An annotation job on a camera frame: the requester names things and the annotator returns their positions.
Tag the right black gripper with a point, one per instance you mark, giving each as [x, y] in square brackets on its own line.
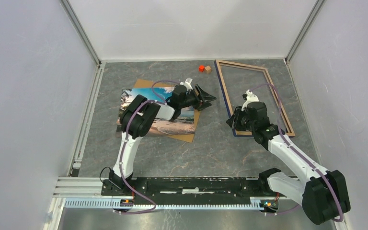
[230, 120]

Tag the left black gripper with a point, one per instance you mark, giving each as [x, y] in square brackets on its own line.
[203, 97]

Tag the wooden picture frame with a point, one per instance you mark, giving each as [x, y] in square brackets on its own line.
[223, 63]

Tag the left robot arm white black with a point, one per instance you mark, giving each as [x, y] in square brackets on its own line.
[138, 117]

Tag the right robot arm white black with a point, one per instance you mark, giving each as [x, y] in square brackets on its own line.
[322, 194]

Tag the beach landscape photo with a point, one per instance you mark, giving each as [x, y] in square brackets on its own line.
[183, 125]

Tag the tan wooden cube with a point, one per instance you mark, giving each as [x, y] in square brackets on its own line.
[207, 69]

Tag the brown cardboard backing board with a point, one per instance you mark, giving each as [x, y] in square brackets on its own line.
[147, 84]

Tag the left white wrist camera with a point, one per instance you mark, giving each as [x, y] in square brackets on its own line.
[188, 84]

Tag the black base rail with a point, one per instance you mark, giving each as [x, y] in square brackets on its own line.
[190, 190]

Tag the white cable duct strip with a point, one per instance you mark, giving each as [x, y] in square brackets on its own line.
[122, 205]

